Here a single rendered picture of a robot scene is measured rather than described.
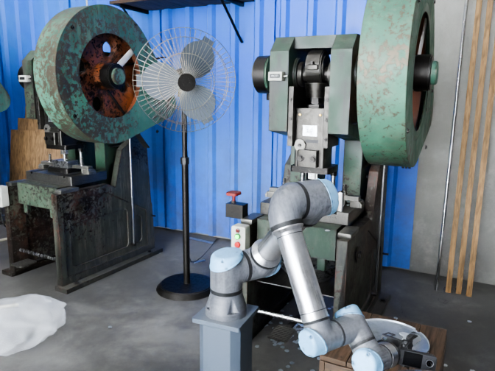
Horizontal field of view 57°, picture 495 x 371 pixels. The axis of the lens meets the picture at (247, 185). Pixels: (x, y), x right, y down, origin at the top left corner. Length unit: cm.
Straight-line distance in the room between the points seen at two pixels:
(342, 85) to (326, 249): 74
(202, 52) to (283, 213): 157
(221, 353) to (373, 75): 115
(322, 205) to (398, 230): 209
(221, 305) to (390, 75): 102
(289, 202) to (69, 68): 177
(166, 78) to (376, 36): 130
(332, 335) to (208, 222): 279
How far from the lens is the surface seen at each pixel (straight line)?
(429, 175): 337
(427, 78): 210
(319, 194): 137
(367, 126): 186
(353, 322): 136
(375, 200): 249
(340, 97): 211
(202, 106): 271
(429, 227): 344
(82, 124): 282
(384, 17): 185
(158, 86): 262
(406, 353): 150
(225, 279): 162
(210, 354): 175
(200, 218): 405
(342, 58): 212
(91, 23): 291
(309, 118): 221
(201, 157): 394
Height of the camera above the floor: 123
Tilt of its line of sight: 11 degrees down
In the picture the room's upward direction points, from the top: 1 degrees clockwise
